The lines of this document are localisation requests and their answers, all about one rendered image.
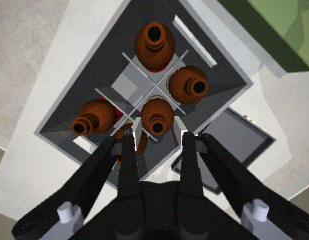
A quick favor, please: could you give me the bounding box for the black rectangular tray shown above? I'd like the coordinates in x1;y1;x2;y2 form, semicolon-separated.
171;106;276;196

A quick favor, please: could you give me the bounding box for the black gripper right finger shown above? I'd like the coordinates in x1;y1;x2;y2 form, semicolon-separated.
174;116;309;240

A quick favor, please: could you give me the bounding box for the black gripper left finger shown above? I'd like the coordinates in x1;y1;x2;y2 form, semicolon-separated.
11;117;145;240

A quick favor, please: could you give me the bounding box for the grey divided crate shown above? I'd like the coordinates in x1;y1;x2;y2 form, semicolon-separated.
33;0;228;181

